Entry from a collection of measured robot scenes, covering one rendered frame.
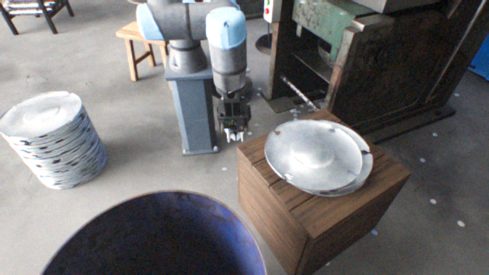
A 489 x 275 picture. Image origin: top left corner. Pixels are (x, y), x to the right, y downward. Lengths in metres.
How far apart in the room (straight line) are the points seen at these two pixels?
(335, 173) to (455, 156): 0.97
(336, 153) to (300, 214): 0.23
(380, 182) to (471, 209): 0.65
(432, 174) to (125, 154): 1.47
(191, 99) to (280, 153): 0.49
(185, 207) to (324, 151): 0.44
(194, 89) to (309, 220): 0.67
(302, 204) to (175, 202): 0.34
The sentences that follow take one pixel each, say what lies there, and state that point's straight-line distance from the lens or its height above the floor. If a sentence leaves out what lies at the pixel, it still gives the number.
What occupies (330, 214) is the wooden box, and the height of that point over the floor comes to 0.35.
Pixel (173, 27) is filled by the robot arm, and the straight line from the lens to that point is 0.63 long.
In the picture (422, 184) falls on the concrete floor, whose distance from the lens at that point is 1.49.
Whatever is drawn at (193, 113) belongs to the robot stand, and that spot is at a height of 0.26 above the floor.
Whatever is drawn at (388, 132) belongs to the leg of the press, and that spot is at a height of 0.03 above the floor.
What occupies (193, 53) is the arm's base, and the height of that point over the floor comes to 0.52.
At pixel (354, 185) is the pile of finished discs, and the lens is 0.83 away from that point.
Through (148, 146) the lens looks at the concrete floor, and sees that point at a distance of 1.48.
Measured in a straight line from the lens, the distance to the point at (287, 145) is 0.87.
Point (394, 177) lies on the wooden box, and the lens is 0.95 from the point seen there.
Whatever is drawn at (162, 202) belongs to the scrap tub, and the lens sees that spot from 0.70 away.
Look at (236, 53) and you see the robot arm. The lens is 0.55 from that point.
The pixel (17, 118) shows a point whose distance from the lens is 1.39.
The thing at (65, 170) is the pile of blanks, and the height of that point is 0.11.
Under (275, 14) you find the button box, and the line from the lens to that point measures 1.41.
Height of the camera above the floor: 1.01
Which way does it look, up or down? 44 degrees down
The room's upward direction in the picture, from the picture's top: straight up
